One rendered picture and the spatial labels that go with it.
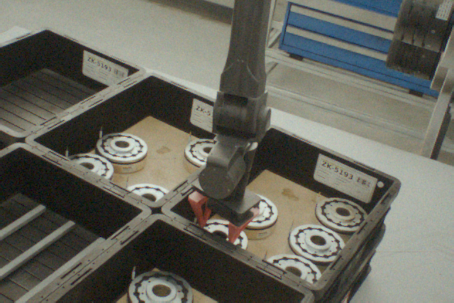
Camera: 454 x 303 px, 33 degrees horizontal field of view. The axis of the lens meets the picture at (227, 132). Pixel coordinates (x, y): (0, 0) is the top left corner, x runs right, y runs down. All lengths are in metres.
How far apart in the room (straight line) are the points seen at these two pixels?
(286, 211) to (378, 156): 0.57
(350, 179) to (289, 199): 0.13
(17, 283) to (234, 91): 0.46
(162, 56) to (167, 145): 2.29
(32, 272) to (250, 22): 0.53
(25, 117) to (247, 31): 0.69
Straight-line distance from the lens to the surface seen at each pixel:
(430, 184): 1.96
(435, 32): 1.68
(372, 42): 3.29
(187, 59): 3.89
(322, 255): 1.36
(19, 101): 1.73
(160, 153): 1.58
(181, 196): 1.30
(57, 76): 1.84
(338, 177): 1.52
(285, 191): 1.54
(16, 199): 1.43
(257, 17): 1.12
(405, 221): 1.80
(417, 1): 1.68
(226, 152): 1.15
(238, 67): 1.14
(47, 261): 1.30
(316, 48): 3.35
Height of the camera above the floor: 1.70
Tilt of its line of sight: 31 degrees down
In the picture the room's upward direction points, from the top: 11 degrees clockwise
